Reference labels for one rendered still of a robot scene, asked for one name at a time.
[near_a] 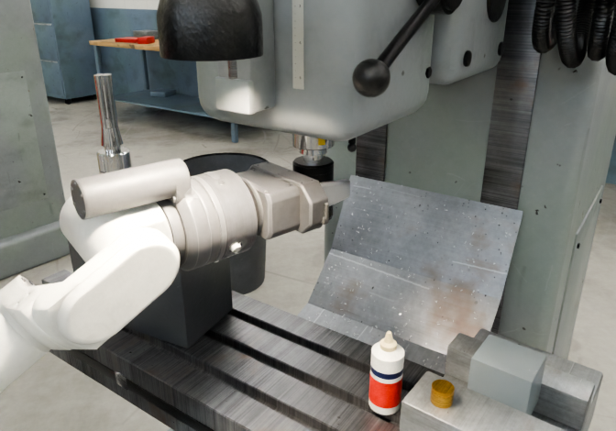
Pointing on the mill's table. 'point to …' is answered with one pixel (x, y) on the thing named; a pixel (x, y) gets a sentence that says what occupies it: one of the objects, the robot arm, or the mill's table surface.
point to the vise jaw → (463, 412)
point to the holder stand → (183, 303)
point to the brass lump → (442, 393)
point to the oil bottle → (386, 376)
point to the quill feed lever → (365, 77)
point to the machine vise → (462, 348)
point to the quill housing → (335, 53)
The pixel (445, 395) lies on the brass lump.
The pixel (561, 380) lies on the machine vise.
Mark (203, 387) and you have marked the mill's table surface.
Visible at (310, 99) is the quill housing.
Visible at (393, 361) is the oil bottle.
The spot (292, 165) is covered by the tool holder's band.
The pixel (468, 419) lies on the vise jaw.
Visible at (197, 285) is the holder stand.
